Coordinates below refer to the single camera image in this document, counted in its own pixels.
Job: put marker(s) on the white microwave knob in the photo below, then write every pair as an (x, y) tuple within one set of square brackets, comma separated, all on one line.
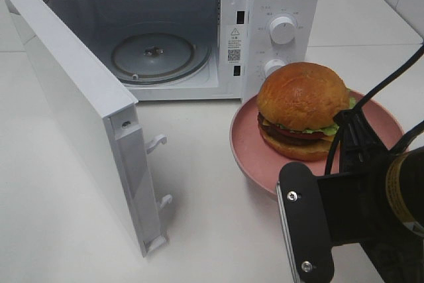
[(273, 65), (282, 29)]

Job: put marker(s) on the white microwave oven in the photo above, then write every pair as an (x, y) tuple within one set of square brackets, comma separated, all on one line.
[(237, 32)]

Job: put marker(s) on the white microwave door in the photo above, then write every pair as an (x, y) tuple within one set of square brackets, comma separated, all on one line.
[(97, 113)]

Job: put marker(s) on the burger with lettuce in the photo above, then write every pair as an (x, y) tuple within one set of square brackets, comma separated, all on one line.
[(296, 105)]

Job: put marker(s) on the upper white microwave knob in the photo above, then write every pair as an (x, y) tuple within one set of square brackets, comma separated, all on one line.
[(282, 29)]

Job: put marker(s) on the lower white microwave knob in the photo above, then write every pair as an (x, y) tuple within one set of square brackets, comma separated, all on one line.
[(273, 65)]

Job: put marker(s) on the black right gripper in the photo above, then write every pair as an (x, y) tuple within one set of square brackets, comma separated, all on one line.
[(378, 205)]

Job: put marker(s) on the pink round plate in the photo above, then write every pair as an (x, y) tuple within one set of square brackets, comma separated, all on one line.
[(262, 164)]

